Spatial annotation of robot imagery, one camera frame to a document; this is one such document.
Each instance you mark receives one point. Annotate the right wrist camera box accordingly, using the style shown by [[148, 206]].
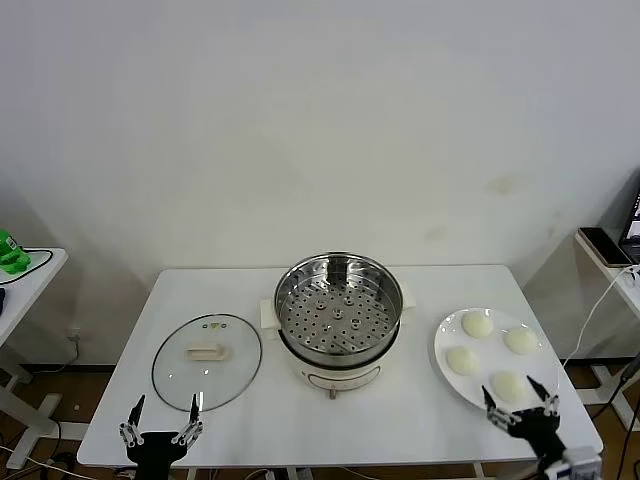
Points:
[[580, 462]]

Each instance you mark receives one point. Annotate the dark blue flat object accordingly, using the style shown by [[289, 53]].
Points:
[[2, 300]]

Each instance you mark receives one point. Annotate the white side table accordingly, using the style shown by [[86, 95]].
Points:
[[30, 285], [627, 295]]

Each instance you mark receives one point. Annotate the white wall outlet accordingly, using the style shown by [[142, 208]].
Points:
[[75, 334]]

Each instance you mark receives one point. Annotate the black flat tablet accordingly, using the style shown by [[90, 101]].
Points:
[[602, 245]]

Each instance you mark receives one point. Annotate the green plastic object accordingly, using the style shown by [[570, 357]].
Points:
[[10, 252]]

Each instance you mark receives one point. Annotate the round glass pot lid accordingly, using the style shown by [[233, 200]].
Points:
[[175, 360]]

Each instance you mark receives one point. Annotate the large white round plate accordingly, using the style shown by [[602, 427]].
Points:
[[492, 357]]

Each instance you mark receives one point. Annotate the white steamed baozi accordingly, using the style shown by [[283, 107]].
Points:
[[462, 361], [520, 341], [477, 326], [509, 386]]

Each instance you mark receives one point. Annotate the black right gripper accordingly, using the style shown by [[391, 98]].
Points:
[[542, 432]]

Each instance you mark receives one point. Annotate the perforated stainless steel steamer basket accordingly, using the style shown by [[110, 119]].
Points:
[[310, 325]]

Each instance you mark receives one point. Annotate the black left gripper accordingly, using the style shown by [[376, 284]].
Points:
[[155, 450]]

